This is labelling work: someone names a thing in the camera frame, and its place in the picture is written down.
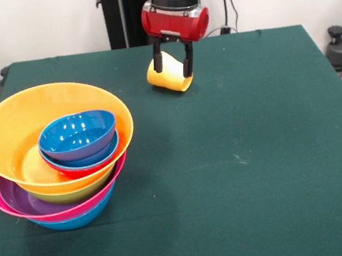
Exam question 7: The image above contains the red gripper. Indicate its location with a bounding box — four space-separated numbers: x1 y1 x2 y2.
138 0 219 84

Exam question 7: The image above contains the yellow cup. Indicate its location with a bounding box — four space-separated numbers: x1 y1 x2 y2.
143 47 197 98

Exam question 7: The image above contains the small light blue bowl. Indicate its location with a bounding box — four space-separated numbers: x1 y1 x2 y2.
37 129 123 175

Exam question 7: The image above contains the small dark blue bowl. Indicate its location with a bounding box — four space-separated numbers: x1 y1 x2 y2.
35 107 122 166

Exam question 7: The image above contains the small red bowl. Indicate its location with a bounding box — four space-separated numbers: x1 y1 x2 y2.
42 144 126 184

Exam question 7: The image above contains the green bowl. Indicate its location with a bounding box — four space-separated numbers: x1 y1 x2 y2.
25 170 119 210

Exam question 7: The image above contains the large orange bowl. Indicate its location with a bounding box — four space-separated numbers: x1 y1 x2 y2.
0 73 142 203

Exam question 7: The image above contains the purple bowl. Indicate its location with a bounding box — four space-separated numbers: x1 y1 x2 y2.
0 169 75 222

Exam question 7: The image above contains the dark green tablecloth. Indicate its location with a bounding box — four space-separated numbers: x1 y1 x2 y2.
0 16 342 256

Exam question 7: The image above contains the large light blue bowl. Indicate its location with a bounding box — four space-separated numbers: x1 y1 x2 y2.
23 180 122 236

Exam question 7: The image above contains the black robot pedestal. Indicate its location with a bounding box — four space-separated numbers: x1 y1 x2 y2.
95 0 221 52

